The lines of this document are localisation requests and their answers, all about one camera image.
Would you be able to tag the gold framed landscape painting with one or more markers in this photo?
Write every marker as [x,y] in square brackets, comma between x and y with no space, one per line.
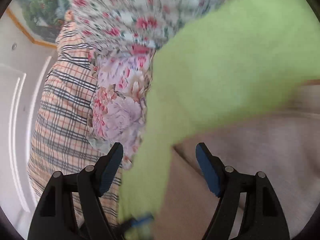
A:
[39,20]

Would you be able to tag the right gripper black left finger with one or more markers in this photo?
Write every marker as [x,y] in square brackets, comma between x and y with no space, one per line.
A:
[54,217]

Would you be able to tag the white pink floral quilt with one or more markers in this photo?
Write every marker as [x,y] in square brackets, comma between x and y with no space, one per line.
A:
[135,26]

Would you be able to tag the purple pink floral pillow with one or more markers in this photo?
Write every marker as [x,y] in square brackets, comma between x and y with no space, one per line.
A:
[118,107]

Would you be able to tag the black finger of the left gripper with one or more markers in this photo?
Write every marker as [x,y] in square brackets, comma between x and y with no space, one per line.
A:
[134,222]

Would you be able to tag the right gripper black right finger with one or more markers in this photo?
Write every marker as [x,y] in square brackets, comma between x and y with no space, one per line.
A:
[263,217]

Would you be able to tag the beige knitted sweater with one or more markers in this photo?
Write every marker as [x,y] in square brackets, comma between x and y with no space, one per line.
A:
[284,145]

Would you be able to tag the plaid checked blanket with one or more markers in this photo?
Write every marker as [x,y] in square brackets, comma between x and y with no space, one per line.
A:
[59,140]

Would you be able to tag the light green bed sheet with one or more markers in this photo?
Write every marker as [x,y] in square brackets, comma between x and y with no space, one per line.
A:
[245,81]

